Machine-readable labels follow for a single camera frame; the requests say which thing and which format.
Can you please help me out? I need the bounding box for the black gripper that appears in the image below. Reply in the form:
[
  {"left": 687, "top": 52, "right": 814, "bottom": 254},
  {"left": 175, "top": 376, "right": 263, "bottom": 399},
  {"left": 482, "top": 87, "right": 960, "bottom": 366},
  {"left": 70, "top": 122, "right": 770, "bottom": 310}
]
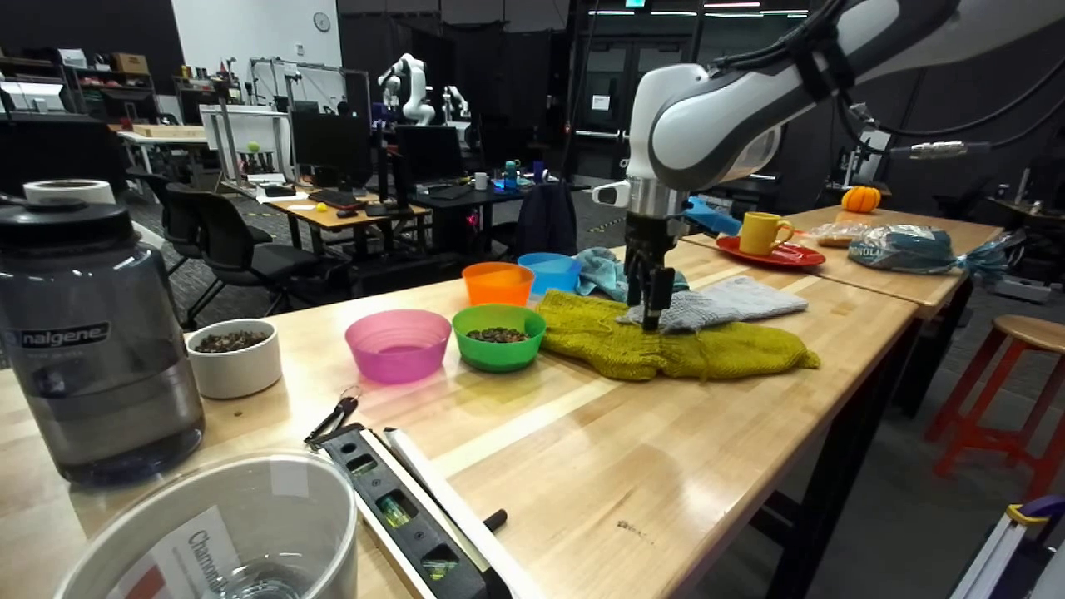
[{"left": 619, "top": 208, "right": 681, "bottom": 335}]

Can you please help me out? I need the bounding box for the grey knitted cloth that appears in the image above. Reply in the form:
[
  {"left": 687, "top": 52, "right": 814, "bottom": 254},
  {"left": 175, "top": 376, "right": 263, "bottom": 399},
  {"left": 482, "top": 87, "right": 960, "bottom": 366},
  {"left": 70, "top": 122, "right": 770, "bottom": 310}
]
[{"left": 626, "top": 276, "right": 811, "bottom": 335}]

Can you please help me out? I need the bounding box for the teal knitted cloth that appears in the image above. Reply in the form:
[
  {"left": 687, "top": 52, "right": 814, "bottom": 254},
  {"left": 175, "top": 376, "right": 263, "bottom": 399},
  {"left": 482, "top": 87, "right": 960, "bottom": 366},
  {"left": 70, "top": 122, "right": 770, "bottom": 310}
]
[{"left": 574, "top": 243, "right": 692, "bottom": 307}]

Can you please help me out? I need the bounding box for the yellow-green knitted cloth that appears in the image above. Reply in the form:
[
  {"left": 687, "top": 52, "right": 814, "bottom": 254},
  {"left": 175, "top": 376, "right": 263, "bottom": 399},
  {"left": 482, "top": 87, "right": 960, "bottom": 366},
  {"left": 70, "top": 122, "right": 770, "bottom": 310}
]
[{"left": 534, "top": 288, "right": 825, "bottom": 385}]

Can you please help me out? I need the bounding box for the blue plastic bowl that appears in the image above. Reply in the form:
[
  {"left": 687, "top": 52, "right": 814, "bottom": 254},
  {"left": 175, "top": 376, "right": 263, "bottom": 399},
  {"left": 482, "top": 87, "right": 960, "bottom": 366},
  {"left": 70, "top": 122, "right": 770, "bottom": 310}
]
[{"left": 516, "top": 248, "right": 585, "bottom": 299}]

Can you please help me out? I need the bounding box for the yellow mug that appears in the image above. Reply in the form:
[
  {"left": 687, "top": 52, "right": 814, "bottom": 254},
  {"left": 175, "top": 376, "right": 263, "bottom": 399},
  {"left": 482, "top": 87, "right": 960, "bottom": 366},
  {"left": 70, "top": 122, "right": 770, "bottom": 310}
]
[{"left": 736, "top": 208, "right": 802, "bottom": 260}]

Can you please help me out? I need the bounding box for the red plate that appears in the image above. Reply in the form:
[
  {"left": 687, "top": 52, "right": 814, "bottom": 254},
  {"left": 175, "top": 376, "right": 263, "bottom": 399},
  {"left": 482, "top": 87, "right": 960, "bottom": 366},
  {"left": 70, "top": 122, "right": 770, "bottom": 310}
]
[{"left": 712, "top": 233, "right": 830, "bottom": 276}]

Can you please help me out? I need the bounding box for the orange plastic bowl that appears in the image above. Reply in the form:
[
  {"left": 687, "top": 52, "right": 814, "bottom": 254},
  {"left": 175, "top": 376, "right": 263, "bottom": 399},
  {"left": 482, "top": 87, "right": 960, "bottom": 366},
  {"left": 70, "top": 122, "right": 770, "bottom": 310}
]
[{"left": 459, "top": 260, "right": 535, "bottom": 311}]

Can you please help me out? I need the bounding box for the green plastic bowl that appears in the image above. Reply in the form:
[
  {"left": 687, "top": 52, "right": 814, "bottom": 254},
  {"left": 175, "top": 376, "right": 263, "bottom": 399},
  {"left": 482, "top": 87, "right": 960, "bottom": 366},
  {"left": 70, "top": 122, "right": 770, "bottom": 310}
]
[{"left": 451, "top": 303, "right": 550, "bottom": 376}]

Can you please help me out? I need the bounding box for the orange pumpkin object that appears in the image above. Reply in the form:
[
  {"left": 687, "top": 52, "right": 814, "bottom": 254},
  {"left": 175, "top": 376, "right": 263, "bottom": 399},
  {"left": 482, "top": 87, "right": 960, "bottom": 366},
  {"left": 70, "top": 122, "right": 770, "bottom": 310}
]
[{"left": 839, "top": 183, "right": 887, "bottom": 215}]

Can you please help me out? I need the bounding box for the pink plastic bowl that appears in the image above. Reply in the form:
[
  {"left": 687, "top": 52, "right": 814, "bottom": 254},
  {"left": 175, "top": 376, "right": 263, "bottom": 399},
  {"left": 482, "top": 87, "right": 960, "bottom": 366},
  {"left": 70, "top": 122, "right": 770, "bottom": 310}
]
[{"left": 344, "top": 307, "right": 454, "bottom": 388}]

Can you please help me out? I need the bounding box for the plastic bag of blue cloths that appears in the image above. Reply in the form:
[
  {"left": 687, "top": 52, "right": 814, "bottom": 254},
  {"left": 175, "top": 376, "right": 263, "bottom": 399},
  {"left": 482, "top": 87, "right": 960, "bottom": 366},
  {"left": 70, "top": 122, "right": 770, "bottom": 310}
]
[{"left": 847, "top": 222, "right": 1020, "bottom": 281}]

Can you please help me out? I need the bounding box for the small white background robot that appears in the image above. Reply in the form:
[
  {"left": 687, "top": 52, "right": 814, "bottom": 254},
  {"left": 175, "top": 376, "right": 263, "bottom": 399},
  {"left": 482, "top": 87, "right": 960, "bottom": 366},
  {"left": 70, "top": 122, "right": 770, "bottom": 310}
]
[{"left": 441, "top": 84, "right": 477, "bottom": 126}]

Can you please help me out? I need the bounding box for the tall white background robot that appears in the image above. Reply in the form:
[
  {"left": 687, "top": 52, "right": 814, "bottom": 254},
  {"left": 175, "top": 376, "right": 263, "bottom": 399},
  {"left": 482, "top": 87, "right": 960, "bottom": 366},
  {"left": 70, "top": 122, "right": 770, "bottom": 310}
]
[{"left": 377, "top": 51, "right": 441, "bottom": 128}]

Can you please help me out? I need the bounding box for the wooden background desk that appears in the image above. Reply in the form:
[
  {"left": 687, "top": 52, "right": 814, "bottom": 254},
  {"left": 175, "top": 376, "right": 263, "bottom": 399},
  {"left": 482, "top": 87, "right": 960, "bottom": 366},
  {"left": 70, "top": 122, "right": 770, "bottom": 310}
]
[{"left": 236, "top": 180, "right": 432, "bottom": 265}]

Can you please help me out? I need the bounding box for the black spirit level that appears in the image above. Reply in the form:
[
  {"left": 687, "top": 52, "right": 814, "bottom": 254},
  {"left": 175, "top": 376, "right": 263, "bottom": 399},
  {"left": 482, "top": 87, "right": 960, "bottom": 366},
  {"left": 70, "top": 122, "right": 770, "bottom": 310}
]
[{"left": 316, "top": 422, "right": 516, "bottom": 599}]

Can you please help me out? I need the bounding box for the black desk monitor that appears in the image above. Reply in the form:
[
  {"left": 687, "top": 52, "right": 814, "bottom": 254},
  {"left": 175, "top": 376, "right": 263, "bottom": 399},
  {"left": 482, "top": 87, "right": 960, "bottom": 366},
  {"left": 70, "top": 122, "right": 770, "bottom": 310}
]
[{"left": 289, "top": 104, "right": 377, "bottom": 194}]

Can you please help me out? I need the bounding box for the orange stool wooden seat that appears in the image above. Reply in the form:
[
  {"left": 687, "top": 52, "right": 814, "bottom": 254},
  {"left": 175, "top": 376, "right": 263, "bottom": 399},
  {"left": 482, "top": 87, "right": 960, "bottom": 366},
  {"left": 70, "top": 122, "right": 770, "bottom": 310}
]
[{"left": 925, "top": 311, "right": 1065, "bottom": 501}]

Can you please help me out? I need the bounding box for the black mesh office chair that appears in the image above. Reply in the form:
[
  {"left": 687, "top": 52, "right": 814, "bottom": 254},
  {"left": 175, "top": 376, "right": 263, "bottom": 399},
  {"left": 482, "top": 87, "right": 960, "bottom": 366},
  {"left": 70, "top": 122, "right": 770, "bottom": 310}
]
[{"left": 164, "top": 180, "right": 351, "bottom": 326}]

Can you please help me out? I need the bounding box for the small white bowl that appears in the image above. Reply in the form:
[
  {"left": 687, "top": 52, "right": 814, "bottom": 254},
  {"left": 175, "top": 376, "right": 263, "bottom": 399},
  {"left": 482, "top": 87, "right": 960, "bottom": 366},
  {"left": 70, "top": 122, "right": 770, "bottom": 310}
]
[{"left": 184, "top": 317, "right": 285, "bottom": 401}]

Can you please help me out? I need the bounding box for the white equipment cart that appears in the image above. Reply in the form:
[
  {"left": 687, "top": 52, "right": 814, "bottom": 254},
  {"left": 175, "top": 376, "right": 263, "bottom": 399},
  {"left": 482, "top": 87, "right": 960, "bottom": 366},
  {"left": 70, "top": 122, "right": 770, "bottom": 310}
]
[{"left": 198, "top": 98, "right": 301, "bottom": 185}]

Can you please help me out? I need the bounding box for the grey transparent pitcher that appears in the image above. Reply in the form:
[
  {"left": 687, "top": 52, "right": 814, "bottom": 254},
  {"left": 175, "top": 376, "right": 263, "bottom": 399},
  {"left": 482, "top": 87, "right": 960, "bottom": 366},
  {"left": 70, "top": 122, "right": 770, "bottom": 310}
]
[{"left": 0, "top": 199, "right": 210, "bottom": 489}]

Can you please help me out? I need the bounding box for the white tape roll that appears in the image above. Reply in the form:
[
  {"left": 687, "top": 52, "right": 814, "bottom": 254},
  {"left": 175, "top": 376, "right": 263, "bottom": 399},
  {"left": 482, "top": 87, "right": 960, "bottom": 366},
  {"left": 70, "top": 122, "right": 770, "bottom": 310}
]
[{"left": 21, "top": 177, "right": 119, "bottom": 208}]

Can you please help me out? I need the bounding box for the blue wrist camera housing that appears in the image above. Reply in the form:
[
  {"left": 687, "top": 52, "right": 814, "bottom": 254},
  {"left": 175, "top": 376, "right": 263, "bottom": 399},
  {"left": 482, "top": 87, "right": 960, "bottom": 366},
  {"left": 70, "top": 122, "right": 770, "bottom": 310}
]
[{"left": 679, "top": 196, "right": 747, "bottom": 239}]

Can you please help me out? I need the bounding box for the long wooden table black frame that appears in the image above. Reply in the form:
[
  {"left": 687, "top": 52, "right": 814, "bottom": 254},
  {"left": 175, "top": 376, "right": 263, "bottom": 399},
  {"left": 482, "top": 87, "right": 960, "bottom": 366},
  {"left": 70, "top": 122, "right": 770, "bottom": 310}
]
[{"left": 0, "top": 233, "right": 921, "bottom": 599}]

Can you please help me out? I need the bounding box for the short wooden table black frame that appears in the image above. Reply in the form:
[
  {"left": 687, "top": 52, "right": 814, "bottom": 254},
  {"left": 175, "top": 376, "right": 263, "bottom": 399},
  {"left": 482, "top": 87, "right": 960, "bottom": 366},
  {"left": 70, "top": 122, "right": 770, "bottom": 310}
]
[{"left": 679, "top": 204, "right": 1009, "bottom": 422}]

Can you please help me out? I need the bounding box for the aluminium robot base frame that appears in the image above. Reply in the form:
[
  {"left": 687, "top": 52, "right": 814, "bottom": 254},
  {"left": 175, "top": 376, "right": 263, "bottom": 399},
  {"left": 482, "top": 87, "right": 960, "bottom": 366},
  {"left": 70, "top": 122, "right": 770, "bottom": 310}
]
[{"left": 946, "top": 493, "right": 1065, "bottom": 599}]

